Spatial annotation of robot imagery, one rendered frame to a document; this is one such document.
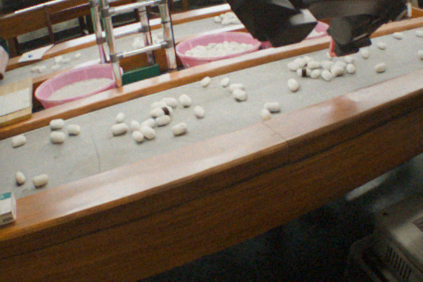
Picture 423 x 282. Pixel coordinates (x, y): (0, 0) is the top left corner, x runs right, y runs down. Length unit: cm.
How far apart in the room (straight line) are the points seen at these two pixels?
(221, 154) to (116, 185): 18
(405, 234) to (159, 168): 58
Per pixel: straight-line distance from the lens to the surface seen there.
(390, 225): 97
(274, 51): 114
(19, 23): 351
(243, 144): 69
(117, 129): 84
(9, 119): 102
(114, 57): 102
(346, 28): 76
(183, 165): 65
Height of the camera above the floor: 111
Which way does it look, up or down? 27 degrees down
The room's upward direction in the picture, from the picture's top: 7 degrees counter-clockwise
